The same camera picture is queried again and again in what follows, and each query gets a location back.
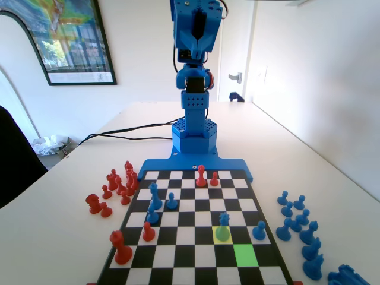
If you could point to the blue chess queen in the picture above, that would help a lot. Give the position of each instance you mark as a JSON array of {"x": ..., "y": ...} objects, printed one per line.
[
  {"x": 308, "y": 236},
  {"x": 222, "y": 231}
]

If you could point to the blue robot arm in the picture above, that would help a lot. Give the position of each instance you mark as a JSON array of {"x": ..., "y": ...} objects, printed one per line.
[{"x": 194, "y": 107}]

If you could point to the red chess bishop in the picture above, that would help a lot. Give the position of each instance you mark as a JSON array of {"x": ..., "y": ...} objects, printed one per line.
[
  {"x": 120, "y": 187},
  {"x": 201, "y": 178}
]

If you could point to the red chess pawn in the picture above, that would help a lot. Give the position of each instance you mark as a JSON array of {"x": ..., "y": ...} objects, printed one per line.
[
  {"x": 106, "y": 194},
  {"x": 105, "y": 211},
  {"x": 125, "y": 200},
  {"x": 213, "y": 181},
  {"x": 148, "y": 234}
]

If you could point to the blue chess pawn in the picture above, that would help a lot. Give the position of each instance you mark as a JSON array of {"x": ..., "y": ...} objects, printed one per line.
[
  {"x": 171, "y": 203},
  {"x": 259, "y": 231},
  {"x": 304, "y": 219},
  {"x": 299, "y": 204},
  {"x": 295, "y": 227},
  {"x": 287, "y": 211},
  {"x": 283, "y": 200}
]

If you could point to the blue chess king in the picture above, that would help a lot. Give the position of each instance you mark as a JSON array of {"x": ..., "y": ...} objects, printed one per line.
[{"x": 154, "y": 199}]

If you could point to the red chess piece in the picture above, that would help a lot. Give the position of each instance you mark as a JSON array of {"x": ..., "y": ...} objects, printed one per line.
[
  {"x": 130, "y": 190},
  {"x": 135, "y": 181}
]

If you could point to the red chess queen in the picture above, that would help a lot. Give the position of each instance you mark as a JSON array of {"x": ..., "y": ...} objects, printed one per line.
[{"x": 121, "y": 252}]

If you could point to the blue chess knight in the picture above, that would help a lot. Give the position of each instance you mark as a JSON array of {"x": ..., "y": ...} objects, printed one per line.
[
  {"x": 314, "y": 268},
  {"x": 311, "y": 252}
]

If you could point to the blue chess rook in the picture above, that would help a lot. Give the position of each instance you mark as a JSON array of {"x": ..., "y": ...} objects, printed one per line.
[{"x": 345, "y": 277}]

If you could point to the blue table clamp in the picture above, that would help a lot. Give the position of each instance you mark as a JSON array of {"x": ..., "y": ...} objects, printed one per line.
[{"x": 234, "y": 96}]

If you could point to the black and white chessboard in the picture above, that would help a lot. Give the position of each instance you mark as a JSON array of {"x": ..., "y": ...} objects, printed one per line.
[{"x": 190, "y": 207}]

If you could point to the white door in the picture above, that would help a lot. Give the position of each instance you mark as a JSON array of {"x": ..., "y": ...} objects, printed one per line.
[{"x": 234, "y": 44}]

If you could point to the box with crumpled paper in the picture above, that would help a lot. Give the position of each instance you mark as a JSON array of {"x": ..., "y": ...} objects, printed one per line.
[{"x": 50, "y": 145}]

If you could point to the black framed poster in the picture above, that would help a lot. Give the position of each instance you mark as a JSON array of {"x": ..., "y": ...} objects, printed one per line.
[{"x": 74, "y": 44}]

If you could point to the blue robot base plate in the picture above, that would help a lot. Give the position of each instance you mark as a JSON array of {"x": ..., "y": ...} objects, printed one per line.
[{"x": 166, "y": 164}]

